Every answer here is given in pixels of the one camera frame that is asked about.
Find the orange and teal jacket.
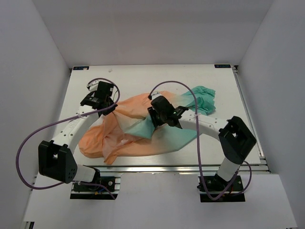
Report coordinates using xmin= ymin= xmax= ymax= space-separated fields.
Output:
xmin=78 ymin=85 xmax=217 ymax=165

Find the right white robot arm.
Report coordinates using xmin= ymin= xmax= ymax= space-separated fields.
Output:
xmin=148 ymin=93 xmax=257 ymax=190

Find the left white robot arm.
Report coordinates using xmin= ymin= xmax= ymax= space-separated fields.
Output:
xmin=38 ymin=81 xmax=117 ymax=190

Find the left blue table label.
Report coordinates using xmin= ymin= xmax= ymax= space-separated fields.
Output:
xmin=73 ymin=66 xmax=89 ymax=71

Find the blue table label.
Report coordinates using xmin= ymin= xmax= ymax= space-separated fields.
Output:
xmin=73 ymin=66 xmax=89 ymax=71
xmin=214 ymin=64 xmax=231 ymax=68

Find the right blue table label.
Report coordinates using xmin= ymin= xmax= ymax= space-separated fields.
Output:
xmin=214 ymin=64 xmax=231 ymax=68

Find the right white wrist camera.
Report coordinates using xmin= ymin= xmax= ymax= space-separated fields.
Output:
xmin=148 ymin=91 xmax=162 ymax=101

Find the aluminium table front rail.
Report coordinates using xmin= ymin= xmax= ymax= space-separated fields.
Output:
xmin=94 ymin=165 xmax=269 ymax=173

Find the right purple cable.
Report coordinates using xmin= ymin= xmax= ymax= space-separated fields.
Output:
xmin=148 ymin=81 xmax=253 ymax=200

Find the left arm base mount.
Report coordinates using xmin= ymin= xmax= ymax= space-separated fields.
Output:
xmin=70 ymin=176 xmax=121 ymax=200

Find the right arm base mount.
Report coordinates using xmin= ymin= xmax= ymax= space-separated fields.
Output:
xmin=197 ymin=175 xmax=245 ymax=203

